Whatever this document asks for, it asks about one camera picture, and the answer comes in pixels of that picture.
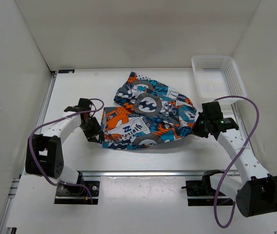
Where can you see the colourful patterned shorts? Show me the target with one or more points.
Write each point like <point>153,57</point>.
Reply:
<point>147,113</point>

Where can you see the white plastic mesh basket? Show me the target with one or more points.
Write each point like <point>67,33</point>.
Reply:
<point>217,76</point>

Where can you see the small dark label sticker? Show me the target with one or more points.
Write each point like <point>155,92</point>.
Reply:
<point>66,71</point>

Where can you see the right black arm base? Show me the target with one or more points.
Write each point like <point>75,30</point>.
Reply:
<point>197,195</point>

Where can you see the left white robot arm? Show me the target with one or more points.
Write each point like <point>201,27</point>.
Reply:
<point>44,155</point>

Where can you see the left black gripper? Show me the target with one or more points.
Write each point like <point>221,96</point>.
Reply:
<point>91,135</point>

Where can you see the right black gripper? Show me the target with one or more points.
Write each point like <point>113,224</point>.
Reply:
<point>196,130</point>

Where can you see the aluminium front rail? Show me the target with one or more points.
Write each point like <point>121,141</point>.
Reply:
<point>143,173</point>

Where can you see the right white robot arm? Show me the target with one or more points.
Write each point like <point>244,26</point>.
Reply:
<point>256,193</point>

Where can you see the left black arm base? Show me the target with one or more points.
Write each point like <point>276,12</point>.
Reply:
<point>75,195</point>

